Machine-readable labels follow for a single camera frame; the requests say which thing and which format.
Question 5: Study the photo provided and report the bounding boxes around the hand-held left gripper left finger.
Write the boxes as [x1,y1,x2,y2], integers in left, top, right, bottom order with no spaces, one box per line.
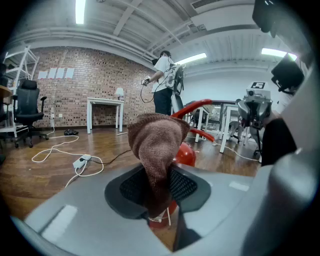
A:
[11,164,174,256]

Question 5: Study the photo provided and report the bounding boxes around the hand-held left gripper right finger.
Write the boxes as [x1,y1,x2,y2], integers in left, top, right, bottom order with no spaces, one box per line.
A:
[171,148,318,256]

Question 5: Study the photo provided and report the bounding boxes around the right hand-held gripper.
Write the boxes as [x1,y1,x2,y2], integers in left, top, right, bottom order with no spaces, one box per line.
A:
[237,81,273,131]

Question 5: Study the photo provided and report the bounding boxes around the red fire extinguisher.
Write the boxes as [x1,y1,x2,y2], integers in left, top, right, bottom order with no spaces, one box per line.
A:
[148,99,216,230]

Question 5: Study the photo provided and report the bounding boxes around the brown wiping cloth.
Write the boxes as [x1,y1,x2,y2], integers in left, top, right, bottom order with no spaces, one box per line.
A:
[126,112,191,220]

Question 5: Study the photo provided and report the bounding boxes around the white desk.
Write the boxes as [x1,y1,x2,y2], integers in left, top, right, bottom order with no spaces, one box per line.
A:
[219,103,251,154]
[194,106,211,143]

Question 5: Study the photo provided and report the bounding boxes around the person's black trousers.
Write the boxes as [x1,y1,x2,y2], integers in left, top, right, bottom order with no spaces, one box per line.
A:
[261,117,298,167]

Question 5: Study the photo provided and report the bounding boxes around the person's white shirt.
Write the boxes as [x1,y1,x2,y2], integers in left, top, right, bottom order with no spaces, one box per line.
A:
[274,62,320,156]

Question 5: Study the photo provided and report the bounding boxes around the ceiling tube light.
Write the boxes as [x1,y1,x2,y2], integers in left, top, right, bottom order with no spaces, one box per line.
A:
[75,0,87,25]
[174,52,208,65]
[261,47,298,61]

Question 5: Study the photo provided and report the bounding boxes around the white power strip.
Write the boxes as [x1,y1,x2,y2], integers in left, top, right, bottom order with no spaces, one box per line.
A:
[72,154,92,169]

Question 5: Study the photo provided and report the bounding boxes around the white ceiling air conditioner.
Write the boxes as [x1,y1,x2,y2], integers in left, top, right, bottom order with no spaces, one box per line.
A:
[191,0,261,32]

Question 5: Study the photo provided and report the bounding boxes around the white table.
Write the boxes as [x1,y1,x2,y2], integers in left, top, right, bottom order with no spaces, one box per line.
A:
[86,97,125,135]

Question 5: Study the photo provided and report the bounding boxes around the black office chair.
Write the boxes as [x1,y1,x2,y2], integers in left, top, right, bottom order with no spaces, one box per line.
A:
[11,79,50,149]

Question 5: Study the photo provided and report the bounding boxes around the wooden top desk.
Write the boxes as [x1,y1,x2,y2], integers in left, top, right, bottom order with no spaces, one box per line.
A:
[0,84,14,105]

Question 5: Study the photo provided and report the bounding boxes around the white metal shelf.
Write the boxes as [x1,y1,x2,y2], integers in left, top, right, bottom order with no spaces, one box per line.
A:
[1,46,40,132]

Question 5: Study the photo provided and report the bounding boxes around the black floor cable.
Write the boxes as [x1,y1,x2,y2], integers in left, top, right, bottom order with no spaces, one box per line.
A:
[99,149,133,166]

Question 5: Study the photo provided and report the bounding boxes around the white power cable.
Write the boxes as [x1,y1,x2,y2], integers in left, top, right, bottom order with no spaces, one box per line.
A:
[31,134,105,188]

